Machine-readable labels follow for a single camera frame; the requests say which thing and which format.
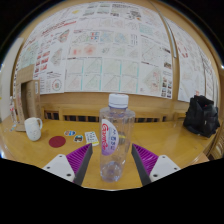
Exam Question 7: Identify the white printed card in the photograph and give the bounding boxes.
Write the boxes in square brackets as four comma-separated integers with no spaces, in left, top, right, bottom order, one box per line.
[84,130,100,147]

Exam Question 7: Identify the clear plastic water bottle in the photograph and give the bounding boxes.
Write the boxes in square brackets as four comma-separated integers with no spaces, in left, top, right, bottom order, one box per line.
[99,93,136,183]

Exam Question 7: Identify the white ceramic mug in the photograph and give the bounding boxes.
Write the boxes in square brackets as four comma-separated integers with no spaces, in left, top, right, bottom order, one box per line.
[24,116,44,142]

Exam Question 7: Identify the flat round red coaster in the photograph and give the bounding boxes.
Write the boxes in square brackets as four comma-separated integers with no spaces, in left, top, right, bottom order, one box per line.
[48,135,67,149]

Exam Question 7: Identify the round blue sticker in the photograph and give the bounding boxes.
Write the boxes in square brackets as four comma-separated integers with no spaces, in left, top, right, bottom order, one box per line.
[63,129,77,137]

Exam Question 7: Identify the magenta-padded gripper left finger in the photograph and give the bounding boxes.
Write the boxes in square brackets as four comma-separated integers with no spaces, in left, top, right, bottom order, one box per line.
[42,143,94,186]

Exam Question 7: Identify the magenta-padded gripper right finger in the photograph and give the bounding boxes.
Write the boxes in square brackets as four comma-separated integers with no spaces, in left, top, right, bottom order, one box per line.
[131,143,182,187]

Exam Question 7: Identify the black bag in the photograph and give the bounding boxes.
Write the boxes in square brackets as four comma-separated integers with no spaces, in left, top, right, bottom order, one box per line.
[182,95,221,139]

